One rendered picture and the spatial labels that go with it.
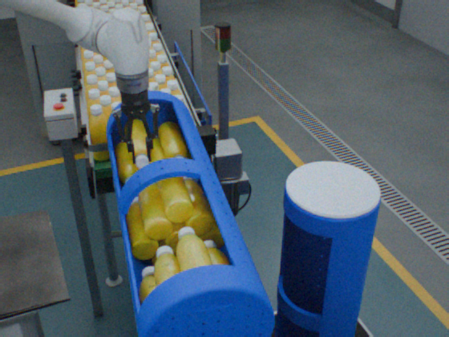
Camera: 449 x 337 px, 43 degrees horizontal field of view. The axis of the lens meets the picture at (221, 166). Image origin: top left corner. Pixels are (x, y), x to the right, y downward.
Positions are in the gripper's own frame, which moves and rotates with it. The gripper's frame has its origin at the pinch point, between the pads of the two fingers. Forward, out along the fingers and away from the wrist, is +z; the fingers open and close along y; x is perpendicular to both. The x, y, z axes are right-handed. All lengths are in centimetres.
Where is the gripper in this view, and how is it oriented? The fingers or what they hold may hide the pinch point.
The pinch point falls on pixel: (140, 150)
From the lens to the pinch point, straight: 166.8
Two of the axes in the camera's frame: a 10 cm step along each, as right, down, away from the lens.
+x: -2.4, -5.5, 8.0
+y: 9.7, -1.5, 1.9
